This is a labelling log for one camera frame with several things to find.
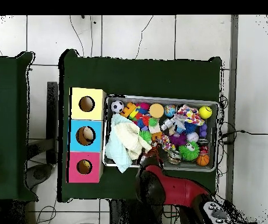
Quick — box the green puffer toy with eyes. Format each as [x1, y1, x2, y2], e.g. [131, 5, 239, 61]
[139, 129, 153, 144]
[178, 141, 200, 162]

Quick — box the grey plastic base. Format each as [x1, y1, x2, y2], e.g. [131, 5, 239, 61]
[26, 163, 54, 190]

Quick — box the small soccer ball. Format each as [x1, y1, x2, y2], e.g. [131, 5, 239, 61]
[110, 100, 125, 114]

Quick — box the white polka dot cloth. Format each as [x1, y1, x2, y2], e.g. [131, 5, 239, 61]
[176, 104, 205, 127]

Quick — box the yellow smiley ball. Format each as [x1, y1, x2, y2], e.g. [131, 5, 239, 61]
[198, 105, 213, 120]

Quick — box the wooden box with three holes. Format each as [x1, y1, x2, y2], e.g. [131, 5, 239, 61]
[66, 87, 107, 184]

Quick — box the mint green cloth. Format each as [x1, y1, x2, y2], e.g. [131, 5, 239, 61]
[105, 113, 135, 174]

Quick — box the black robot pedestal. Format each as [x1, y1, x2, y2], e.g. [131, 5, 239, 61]
[109, 199, 164, 224]

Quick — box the orange foam disc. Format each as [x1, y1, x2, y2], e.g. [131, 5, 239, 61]
[148, 103, 165, 119]

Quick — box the shallow metal mesh bin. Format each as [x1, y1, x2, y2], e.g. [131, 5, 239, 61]
[102, 94, 220, 173]

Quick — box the clear plastic bottle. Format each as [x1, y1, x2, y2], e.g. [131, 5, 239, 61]
[171, 114, 186, 134]

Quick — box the small orange basketball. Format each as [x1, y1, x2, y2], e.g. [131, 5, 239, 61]
[196, 154, 210, 167]

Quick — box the cream muslin cloth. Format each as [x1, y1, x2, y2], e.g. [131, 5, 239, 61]
[114, 121, 153, 160]

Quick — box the black cable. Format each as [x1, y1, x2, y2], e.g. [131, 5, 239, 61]
[220, 129, 268, 144]

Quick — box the black upright panel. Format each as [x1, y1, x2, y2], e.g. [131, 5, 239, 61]
[46, 81, 59, 164]

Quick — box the dark green table cloth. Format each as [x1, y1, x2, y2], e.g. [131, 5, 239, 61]
[0, 51, 39, 202]
[57, 48, 223, 203]

